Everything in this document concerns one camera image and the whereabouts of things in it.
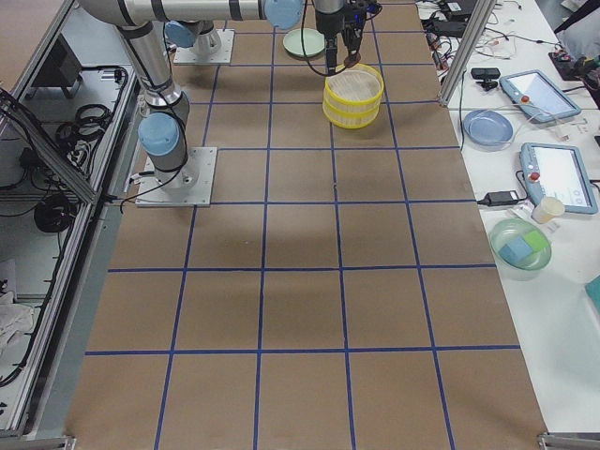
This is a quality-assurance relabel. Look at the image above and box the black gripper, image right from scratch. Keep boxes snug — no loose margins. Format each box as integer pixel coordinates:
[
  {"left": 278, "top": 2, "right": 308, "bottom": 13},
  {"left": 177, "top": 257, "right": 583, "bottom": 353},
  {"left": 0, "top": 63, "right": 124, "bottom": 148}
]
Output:
[{"left": 325, "top": 0, "right": 381, "bottom": 75}]

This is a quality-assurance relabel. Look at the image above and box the brown bun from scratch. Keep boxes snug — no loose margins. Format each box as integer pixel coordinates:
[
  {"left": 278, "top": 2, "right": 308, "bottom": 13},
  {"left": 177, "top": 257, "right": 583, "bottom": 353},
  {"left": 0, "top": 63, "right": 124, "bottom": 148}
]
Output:
[{"left": 343, "top": 52, "right": 361, "bottom": 68}]

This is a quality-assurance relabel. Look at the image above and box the yellow steamer basket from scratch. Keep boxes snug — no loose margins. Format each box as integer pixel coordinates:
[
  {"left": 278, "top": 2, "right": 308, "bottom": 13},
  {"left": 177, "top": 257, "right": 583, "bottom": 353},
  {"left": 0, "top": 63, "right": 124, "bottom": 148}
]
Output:
[
  {"left": 323, "top": 64, "right": 384, "bottom": 113},
  {"left": 322, "top": 100, "right": 380, "bottom": 129}
]

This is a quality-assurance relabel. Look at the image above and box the light green plate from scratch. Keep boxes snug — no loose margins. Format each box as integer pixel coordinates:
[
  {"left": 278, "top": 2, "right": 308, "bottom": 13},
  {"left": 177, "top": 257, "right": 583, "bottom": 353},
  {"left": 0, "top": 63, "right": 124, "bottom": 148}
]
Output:
[{"left": 283, "top": 28, "right": 324, "bottom": 58}]

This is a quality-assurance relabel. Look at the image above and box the black webcam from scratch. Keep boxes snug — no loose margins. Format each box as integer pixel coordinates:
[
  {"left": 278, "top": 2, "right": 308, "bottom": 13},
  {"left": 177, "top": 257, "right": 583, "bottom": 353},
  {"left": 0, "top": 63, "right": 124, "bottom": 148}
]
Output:
[{"left": 471, "top": 67, "right": 501, "bottom": 92}]

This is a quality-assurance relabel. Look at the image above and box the blue plate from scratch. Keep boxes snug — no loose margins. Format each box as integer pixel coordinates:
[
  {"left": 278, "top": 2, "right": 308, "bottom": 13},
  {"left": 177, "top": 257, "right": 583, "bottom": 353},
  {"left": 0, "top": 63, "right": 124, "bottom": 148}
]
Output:
[{"left": 463, "top": 110, "right": 514, "bottom": 150}]

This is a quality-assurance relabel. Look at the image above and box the teach pendant far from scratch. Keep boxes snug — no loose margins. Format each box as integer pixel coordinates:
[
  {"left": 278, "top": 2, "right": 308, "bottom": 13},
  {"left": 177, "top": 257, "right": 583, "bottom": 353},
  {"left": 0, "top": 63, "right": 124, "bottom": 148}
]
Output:
[{"left": 499, "top": 69, "right": 581, "bottom": 123}]

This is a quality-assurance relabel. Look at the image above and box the teach pendant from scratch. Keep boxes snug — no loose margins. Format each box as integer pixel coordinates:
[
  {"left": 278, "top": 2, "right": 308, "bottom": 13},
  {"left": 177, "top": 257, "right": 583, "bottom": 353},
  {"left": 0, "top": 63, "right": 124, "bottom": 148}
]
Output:
[
  {"left": 519, "top": 142, "right": 598, "bottom": 215},
  {"left": 499, "top": 69, "right": 581, "bottom": 123}
]

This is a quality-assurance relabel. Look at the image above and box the black power adapter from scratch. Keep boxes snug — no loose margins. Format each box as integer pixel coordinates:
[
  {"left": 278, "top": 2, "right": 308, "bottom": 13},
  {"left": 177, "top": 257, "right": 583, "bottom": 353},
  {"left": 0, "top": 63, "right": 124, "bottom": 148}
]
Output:
[{"left": 477, "top": 190, "right": 526, "bottom": 207}]

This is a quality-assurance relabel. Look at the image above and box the teach pendant near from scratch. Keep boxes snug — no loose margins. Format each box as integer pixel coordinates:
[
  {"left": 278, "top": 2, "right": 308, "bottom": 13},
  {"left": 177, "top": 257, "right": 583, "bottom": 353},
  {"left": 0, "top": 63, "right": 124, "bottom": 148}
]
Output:
[{"left": 519, "top": 142, "right": 598, "bottom": 215}]

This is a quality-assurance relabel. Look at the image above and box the paper cup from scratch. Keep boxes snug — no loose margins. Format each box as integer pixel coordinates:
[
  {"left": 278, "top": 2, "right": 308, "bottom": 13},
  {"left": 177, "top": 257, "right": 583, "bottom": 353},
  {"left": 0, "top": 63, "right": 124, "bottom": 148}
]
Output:
[{"left": 531, "top": 196, "right": 565, "bottom": 224}]

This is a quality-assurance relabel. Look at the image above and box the black braided cable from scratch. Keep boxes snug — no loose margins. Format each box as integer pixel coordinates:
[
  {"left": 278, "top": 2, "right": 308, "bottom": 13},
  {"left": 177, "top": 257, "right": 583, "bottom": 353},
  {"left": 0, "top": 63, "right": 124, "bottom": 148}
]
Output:
[{"left": 299, "top": 0, "right": 329, "bottom": 77}]

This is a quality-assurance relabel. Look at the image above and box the metal base plate, image right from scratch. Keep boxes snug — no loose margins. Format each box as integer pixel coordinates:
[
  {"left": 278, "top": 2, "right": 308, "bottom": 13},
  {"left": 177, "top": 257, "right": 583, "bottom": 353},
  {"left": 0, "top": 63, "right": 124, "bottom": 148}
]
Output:
[{"left": 173, "top": 29, "right": 235, "bottom": 66}]

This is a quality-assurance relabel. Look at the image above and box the metal base plate, image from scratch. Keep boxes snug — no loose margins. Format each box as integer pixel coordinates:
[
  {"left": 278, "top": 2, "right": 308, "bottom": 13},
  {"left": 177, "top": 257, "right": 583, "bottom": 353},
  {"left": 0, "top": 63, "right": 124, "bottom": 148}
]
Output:
[
  {"left": 135, "top": 147, "right": 218, "bottom": 207},
  {"left": 173, "top": 29, "right": 235, "bottom": 66}
]

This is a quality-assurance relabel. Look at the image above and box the aluminium frame post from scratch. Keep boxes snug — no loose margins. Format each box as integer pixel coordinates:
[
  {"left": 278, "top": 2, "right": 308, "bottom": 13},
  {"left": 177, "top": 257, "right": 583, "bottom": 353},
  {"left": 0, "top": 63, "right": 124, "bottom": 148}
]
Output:
[{"left": 439, "top": 0, "right": 496, "bottom": 107}]

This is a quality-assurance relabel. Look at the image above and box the metal base plate, image left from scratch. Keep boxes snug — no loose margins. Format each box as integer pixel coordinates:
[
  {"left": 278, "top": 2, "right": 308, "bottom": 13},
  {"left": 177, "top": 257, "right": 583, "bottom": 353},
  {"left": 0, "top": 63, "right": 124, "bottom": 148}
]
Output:
[{"left": 135, "top": 147, "right": 218, "bottom": 207}]

